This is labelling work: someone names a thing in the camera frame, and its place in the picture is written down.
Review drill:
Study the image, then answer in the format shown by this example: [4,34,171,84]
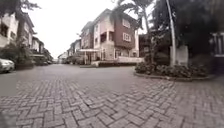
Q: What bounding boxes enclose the brown and white house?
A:
[79,8,141,65]

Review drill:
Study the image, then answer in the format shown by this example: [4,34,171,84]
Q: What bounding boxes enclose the grey brick paved road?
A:
[0,63,224,128]

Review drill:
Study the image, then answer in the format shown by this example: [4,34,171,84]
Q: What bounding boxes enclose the palm tree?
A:
[111,0,156,64]

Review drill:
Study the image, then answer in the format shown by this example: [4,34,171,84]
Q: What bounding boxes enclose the planting bed with bushes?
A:
[134,61,210,79]

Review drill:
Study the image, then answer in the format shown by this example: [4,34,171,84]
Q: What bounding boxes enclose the grey kerb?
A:
[133,71,218,82]

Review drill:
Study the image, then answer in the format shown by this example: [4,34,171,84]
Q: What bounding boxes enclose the pale pole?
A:
[165,0,177,67]

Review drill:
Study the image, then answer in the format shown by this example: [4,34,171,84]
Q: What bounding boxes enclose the grey pillar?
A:
[169,45,190,66]

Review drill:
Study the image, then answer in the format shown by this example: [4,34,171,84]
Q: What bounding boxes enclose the dark trees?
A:
[151,0,224,68]

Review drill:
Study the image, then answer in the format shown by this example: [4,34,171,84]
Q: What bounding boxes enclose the green bushes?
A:
[0,43,35,70]

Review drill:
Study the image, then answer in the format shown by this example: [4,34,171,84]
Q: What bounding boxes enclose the white car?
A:
[0,58,16,74]

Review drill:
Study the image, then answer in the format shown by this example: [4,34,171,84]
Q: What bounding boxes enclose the row of pale buildings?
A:
[0,13,45,64]

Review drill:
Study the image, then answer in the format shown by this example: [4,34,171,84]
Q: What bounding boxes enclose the low white wall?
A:
[91,55,145,68]

